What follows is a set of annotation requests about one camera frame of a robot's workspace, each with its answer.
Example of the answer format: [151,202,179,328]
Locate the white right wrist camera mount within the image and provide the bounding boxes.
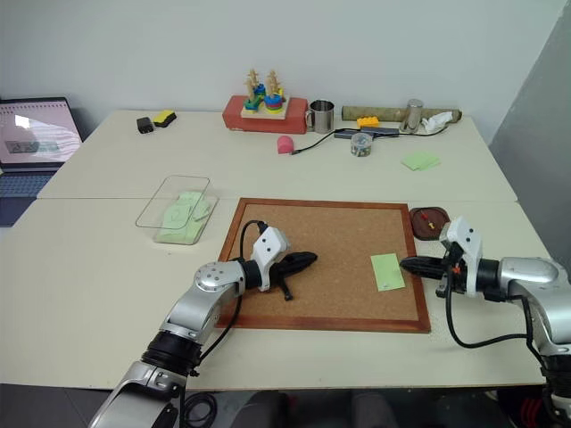
[439,217,484,298]

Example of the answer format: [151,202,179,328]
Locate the clear jar of pushpins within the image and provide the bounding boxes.
[350,131,374,159]

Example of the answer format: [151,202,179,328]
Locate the pile of green notes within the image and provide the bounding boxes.
[155,191,215,244]

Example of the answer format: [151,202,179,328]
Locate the black cable with plug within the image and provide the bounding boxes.
[289,128,341,157]

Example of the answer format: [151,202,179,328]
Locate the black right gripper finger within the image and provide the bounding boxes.
[399,255,448,269]
[402,267,448,280]

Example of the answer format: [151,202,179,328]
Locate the cardboard tube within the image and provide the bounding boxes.
[341,104,464,125]

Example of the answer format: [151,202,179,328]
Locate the open laptop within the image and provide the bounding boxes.
[0,97,85,229]

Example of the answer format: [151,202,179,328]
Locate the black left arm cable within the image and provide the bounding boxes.
[189,219,269,378]

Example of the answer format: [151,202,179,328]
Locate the grey partition panel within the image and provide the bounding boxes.
[487,0,571,286]

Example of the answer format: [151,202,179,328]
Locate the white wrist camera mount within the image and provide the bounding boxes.
[249,226,292,293]
[439,217,484,298]

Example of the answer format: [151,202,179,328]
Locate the red cardboard box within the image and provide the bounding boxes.
[221,95,310,136]

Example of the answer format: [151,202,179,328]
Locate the steel shaker bottle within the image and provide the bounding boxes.
[399,98,426,134]

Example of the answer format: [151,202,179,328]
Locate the wooden stacking ring toy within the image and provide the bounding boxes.
[240,67,292,121]

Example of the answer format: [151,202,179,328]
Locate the yellow and black sponge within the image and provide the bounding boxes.
[152,109,178,129]

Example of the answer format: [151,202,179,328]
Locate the wood-framed cork board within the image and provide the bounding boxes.
[216,197,433,334]

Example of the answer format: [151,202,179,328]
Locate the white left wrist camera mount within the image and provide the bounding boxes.
[249,226,292,293]

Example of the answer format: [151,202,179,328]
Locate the clear plastic box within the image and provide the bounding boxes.
[135,175,220,246]

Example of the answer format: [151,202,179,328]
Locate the steel mug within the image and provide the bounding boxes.
[304,99,336,135]

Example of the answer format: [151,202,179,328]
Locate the single green sticky note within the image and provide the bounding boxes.
[369,252,407,292]

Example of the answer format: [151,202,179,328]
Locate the crumpled white tissue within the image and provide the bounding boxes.
[419,111,450,134]

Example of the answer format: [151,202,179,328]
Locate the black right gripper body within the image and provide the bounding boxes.
[435,246,469,297]

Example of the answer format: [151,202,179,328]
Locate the grey usb hub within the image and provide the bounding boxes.
[334,126,401,141]

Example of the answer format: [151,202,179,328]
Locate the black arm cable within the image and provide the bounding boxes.
[444,284,548,372]
[189,219,269,378]

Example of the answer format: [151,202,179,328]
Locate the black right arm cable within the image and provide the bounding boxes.
[444,284,548,372]

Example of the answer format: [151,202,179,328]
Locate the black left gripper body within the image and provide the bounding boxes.
[271,255,296,303]

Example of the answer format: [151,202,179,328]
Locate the green sticky note pad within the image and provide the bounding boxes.
[400,150,443,173]

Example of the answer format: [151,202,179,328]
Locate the coiled black floor cable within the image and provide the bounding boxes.
[181,391,220,427]

